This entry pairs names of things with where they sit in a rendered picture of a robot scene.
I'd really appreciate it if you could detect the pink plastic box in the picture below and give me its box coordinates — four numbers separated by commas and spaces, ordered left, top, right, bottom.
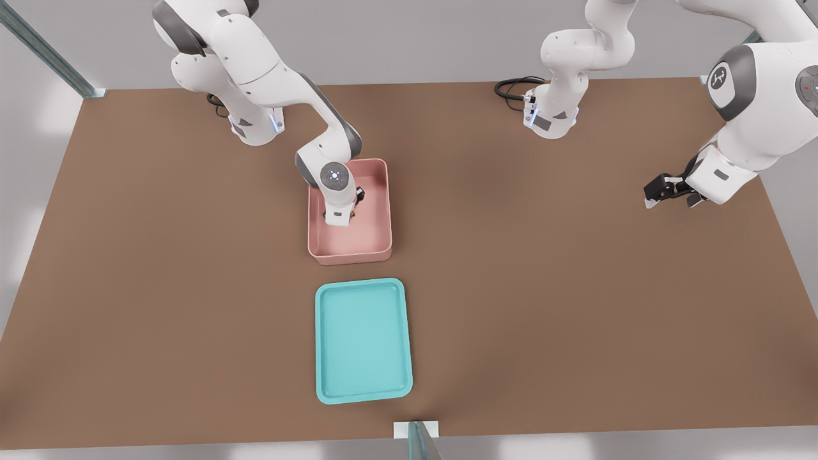
307, 158, 392, 266

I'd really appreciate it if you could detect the pale blue-green tray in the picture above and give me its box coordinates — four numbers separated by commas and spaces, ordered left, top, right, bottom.
315, 278, 414, 405

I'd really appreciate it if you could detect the silver frame post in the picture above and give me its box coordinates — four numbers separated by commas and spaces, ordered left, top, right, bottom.
393, 420, 442, 460
0, 0, 107, 98

